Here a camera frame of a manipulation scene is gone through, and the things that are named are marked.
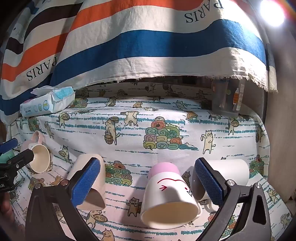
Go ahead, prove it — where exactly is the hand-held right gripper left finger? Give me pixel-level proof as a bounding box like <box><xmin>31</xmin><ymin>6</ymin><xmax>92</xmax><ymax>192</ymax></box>
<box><xmin>25</xmin><ymin>158</ymin><xmax>101</xmax><ymax>241</ymax></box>

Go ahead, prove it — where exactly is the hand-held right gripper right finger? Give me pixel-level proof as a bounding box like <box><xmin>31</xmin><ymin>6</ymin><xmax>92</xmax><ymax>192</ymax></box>
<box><xmin>194</xmin><ymin>158</ymin><xmax>272</xmax><ymax>241</ymax></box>

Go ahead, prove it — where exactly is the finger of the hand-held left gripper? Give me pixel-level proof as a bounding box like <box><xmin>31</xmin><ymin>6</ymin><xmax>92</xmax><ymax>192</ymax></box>
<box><xmin>0</xmin><ymin>138</ymin><xmax>19</xmax><ymax>155</ymax></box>
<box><xmin>6</xmin><ymin>149</ymin><xmax>35</xmax><ymax>172</ymax></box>

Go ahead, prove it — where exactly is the cream cup with pink handle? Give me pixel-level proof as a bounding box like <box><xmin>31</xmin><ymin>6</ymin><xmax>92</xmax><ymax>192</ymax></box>
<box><xmin>21</xmin><ymin>130</ymin><xmax>52</xmax><ymax>174</ymax></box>

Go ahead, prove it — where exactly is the white cup with pink base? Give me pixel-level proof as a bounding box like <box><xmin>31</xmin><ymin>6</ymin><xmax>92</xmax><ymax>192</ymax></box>
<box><xmin>140</xmin><ymin>162</ymin><xmax>202</xmax><ymax>230</ymax></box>

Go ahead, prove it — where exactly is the person's left forearm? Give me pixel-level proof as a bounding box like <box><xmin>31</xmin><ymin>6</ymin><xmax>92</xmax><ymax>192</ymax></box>
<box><xmin>0</xmin><ymin>191</ymin><xmax>15</xmax><ymax>232</ymax></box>

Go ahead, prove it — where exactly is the beige cup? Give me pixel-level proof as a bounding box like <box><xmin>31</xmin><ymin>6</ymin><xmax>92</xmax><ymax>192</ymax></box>
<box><xmin>66</xmin><ymin>153</ymin><xmax>106</xmax><ymax>211</ymax></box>

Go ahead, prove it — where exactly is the wet wipes pack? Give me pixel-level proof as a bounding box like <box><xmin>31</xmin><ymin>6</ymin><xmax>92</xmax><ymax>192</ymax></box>
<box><xmin>20</xmin><ymin>86</ymin><xmax>76</xmax><ymax>118</ymax></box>

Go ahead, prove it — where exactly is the clear plastic container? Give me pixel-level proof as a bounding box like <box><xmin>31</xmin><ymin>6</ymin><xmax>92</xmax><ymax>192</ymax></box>
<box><xmin>211</xmin><ymin>78</ymin><xmax>247</xmax><ymax>117</ymax></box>

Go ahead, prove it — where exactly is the cat print tablecloth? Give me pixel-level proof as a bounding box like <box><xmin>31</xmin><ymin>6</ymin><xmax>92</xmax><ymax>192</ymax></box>
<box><xmin>6</xmin><ymin>82</ymin><xmax>292</xmax><ymax>241</ymax></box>

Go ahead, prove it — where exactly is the striped cloth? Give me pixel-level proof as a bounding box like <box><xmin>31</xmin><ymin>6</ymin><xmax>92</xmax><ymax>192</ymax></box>
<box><xmin>0</xmin><ymin>0</ymin><xmax>279</xmax><ymax>131</ymax></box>

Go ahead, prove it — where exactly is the bright lamp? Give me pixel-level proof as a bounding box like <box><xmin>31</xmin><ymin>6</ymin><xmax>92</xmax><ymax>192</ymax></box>
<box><xmin>259</xmin><ymin>0</ymin><xmax>286</xmax><ymax>26</ymax></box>

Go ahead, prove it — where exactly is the white cup with handle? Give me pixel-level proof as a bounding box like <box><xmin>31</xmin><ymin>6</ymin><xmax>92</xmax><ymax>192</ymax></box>
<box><xmin>191</xmin><ymin>159</ymin><xmax>250</xmax><ymax>213</ymax></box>

